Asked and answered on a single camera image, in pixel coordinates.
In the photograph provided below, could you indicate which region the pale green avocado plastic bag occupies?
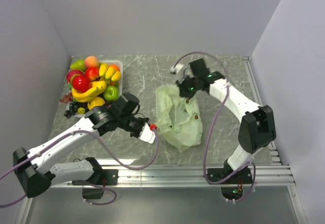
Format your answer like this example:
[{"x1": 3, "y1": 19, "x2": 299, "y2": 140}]
[{"x1": 155, "y1": 84, "x2": 203, "y2": 153}]

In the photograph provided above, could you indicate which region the shiny red fake apple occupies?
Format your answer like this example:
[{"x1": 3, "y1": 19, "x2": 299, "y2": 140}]
[{"x1": 72, "y1": 75, "x2": 91, "y2": 93}]

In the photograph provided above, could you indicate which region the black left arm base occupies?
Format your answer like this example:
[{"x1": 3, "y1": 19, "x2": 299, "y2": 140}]
[{"x1": 72, "y1": 169, "x2": 118, "y2": 205}]

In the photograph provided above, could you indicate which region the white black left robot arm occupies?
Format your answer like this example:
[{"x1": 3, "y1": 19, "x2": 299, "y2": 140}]
[{"x1": 13, "y1": 93, "x2": 157, "y2": 198}]

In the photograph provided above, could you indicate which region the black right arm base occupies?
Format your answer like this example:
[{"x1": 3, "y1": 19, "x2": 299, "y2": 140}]
[{"x1": 207, "y1": 167, "x2": 256, "y2": 204}]

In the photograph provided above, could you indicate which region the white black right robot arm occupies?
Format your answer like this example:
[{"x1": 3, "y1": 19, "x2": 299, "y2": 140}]
[{"x1": 170, "y1": 58, "x2": 276, "y2": 184}]

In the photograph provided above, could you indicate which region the green fake apple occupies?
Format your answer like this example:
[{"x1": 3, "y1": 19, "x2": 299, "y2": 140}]
[{"x1": 103, "y1": 85, "x2": 119, "y2": 102}]

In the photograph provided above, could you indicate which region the yellow fake lemon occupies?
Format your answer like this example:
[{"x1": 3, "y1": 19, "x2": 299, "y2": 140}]
[{"x1": 87, "y1": 97, "x2": 106, "y2": 110}]

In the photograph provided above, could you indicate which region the small green fake grape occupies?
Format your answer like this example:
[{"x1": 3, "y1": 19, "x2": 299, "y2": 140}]
[{"x1": 77, "y1": 107, "x2": 86, "y2": 115}]

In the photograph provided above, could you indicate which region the orange fake tangerine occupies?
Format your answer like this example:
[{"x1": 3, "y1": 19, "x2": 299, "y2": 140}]
[{"x1": 109, "y1": 65, "x2": 120, "y2": 71}]

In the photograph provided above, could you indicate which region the red fake grape bunch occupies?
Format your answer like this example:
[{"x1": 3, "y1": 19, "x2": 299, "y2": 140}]
[{"x1": 60, "y1": 92, "x2": 73, "y2": 104}]

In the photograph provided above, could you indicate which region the orange fake peach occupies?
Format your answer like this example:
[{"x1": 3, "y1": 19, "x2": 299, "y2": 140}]
[{"x1": 84, "y1": 56, "x2": 99, "y2": 69}]

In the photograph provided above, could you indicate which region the pink fake dragon fruit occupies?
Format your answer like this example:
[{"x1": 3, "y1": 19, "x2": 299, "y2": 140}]
[{"x1": 66, "y1": 70, "x2": 83, "y2": 83}]

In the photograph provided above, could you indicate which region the green yellow fake pear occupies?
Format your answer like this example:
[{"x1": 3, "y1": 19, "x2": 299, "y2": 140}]
[{"x1": 70, "y1": 59, "x2": 86, "y2": 72}]

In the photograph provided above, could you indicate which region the large yellow banana bunch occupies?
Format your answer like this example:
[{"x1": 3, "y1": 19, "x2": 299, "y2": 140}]
[{"x1": 71, "y1": 81, "x2": 107, "y2": 103}]

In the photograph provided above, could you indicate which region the small yellow banana bunch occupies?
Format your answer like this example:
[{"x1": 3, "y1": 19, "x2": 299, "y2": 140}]
[{"x1": 99, "y1": 63, "x2": 122, "y2": 82}]

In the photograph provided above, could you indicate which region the dark purple grape bunch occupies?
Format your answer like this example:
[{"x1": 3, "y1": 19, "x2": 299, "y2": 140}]
[{"x1": 63, "y1": 102, "x2": 78, "y2": 119}]

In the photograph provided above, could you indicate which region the white plastic fruit bin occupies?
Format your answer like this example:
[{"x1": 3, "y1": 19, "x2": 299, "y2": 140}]
[{"x1": 60, "y1": 56, "x2": 122, "y2": 119}]

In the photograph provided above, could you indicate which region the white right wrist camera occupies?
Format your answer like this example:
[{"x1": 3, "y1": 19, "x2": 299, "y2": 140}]
[{"x1": 170, "y1": 63, "x2": 187, "y2": 80}]

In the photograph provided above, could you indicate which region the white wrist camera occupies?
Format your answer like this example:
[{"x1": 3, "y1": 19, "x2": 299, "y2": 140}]
[
  {"x1": 170, "y1": 63, "x2": 187, "y2": 80},
  {"x1": 138, "y1": 123, "x2": 155, "y2": 144}
]

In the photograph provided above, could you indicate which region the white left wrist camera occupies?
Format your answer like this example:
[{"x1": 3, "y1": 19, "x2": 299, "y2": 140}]
[{"x1": 138, "y1": 123, "x2": 155, "y2": 144}]

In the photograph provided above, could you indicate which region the aluminium mounting rail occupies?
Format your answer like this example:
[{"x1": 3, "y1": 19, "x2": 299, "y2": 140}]
[{"x1": 27, "y1": 165, "x2": 295, "y2": 188}]

